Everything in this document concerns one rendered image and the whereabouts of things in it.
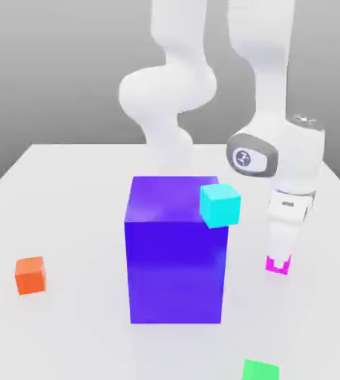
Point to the small magenta cube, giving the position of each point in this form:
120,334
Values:
277,270

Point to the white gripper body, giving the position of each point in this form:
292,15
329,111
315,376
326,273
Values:
282,237

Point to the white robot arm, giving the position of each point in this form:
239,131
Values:
170,89

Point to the small green cube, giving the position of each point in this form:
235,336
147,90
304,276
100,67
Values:
260,371

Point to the large blue box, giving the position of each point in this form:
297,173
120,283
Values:
174,267

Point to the small cyan cube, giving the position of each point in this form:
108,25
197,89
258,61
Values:
220,204

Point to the small orange cube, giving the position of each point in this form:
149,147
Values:
29,276

